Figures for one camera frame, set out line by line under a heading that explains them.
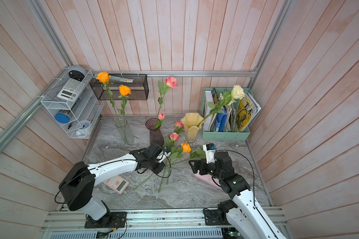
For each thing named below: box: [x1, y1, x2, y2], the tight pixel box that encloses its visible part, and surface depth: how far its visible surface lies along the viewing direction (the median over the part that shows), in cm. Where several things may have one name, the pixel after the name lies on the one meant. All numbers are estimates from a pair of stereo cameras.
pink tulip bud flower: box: [155, 112, 167, 129], surface depth 80 cm
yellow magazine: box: [236, 92, 262, 132], surface depth 100 cm
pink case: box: [193, 169, 223, 191], surface depth 69 cm
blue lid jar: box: [54, 109, 71, 124], surface depth 79 cm
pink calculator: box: [102, 175, 130, 195], surface depth 85 cm
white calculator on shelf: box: [56, 77, 86, 103], surface depth 79 cm
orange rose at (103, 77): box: [96, 71, 129, 144], surface depth 84 cm
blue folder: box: [214, 108, 227, 132], surface depth 97 cm
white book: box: [203, 90, 214, 132], surface depth 97 cm
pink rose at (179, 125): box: [174, 119, 184, 134], surface depth 113 cm
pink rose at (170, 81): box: [156, 75, 180, 120], surface depth 83 cm
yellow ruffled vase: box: [180, 112, 205, 146], surface depth 94 cm
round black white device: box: [68, 65, 87, 82], surface depth 83 cm
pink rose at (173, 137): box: [158, 132, 181, 194], surface depth 103 cm
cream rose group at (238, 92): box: [196, 85, 246, 128], surface depth 71 cm
